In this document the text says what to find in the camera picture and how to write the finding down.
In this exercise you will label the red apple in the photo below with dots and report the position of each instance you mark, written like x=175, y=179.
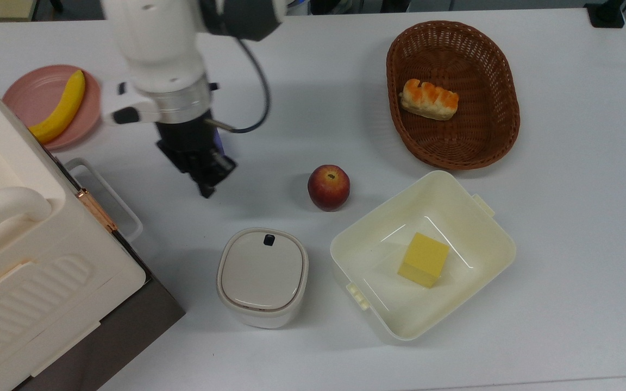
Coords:
x=328, y=187

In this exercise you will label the cream lidded trash bin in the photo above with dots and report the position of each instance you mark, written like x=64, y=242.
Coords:
x=261, y=277

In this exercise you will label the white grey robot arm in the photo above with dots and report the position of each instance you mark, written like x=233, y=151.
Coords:
x=155, y=43

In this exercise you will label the cream square plastic container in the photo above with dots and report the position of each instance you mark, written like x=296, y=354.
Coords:
x=454, y=217

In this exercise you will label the orange cabinet latch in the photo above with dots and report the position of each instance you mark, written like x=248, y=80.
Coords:
x=97, y=210

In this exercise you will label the orange glazed bread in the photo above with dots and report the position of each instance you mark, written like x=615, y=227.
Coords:
x=430, y=100

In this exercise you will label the black table clamp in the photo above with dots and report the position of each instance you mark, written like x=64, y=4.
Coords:
x=605, y=13

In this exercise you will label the cream plastic cabinet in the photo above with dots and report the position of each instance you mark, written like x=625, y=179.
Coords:
x=30, y=260

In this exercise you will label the brown wicker basket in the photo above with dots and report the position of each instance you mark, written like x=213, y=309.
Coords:
x=476, y=141

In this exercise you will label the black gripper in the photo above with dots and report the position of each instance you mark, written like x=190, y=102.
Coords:
x=185, y=138

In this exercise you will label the pink plate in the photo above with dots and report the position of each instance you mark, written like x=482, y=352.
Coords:
x=30, y=92

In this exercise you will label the yellow cube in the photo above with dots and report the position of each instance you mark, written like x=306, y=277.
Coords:
x=424, y=258

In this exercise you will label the yellow banana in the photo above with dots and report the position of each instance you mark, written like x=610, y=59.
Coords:
x=63, y=108

